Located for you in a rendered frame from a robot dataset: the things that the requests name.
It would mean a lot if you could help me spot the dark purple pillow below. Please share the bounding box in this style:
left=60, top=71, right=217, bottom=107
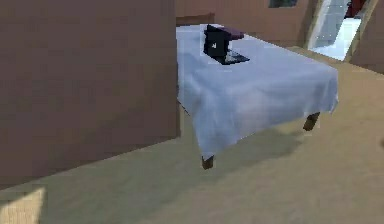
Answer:
left=213, top=25, right=246, bottom=41

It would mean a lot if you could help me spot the pale room door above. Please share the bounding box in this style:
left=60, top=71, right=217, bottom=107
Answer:
left=307, top=0, right=352, bottom=50

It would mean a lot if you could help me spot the dark framed window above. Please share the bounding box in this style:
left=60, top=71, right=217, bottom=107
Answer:
left=268, top=0, right=298, bottom=9

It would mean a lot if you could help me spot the bed with pale blue cover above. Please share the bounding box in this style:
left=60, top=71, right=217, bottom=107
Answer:
left=175, top=12, right=340, bottom=171

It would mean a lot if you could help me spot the black laptop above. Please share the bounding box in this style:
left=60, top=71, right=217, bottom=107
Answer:
left=202, top=24, right=251, bottom=66

